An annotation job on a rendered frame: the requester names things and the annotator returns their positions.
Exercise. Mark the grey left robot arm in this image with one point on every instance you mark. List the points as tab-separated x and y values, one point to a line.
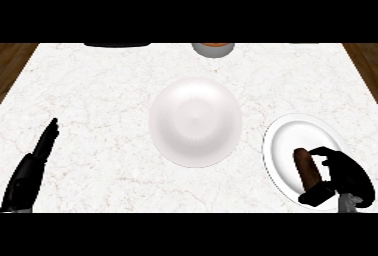
19	210

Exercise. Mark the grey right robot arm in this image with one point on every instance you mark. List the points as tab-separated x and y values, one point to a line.
349	204

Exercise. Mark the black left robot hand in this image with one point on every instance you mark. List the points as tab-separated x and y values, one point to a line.
27	176

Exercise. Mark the grey cup with orange content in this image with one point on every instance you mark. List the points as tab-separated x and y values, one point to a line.
213	49

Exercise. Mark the large white plate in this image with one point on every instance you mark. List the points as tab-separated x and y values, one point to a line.
195	122

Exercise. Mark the brown sweet potato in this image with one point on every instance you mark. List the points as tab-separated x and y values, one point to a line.
307	170

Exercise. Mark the small white plate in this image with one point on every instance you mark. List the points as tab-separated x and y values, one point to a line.
290	146

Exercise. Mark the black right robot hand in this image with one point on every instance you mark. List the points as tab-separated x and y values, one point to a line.
344	176

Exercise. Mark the black flat object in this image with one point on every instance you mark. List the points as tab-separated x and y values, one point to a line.
117	44

